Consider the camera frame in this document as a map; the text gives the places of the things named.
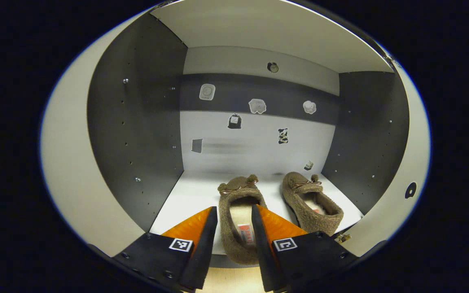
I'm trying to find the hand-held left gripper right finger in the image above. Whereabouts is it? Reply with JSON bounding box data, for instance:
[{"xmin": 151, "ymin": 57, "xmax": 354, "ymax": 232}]
[{"xmin": 252, "ymin": 204, "xmax": 359, "ymax": 293}]

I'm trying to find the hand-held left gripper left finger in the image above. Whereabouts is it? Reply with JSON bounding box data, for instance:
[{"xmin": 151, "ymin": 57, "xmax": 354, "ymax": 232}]
[{"xmin": 112, "ymin": 206, "xmax": 218, "ymax": 291}]

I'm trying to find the brown fuzzy shoe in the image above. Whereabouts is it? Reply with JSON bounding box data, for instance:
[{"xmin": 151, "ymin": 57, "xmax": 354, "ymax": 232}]
[
  {"xmin": 281, "ymin": 171, "xmax": 344, "ymax": 237},
  {"xmin": 217, "ymin": 174, "xmax": 268, "ymax": 266}
]

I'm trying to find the white shoe cabinet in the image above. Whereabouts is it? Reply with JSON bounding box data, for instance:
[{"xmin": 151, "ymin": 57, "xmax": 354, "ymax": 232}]
[{"xmin": 87, "ymin": 0, "xmax": 410, "ymax": 269}]

